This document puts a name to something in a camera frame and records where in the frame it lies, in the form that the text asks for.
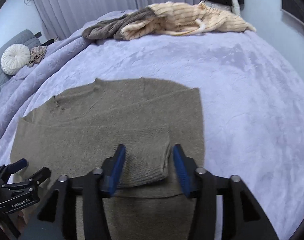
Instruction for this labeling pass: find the small beige crumpled cloth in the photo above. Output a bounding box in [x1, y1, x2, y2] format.
[27, 46, 47, 67]

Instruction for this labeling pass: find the grey quilted headboard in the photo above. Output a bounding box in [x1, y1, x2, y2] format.
[0, 29, 41, 89]

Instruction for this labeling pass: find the cream and brown striped garment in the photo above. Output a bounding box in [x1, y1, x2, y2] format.
[82, 2, 256, 41]

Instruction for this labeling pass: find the olive green knit sweater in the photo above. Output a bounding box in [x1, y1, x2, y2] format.
[10, 78, 205, 239]

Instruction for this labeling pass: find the lavender plush bed blanket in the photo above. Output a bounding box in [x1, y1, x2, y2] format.
[0, 30, 304, 239]

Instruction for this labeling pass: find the white round pleated pillow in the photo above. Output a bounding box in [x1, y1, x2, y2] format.
[1, 44, 31, 76]

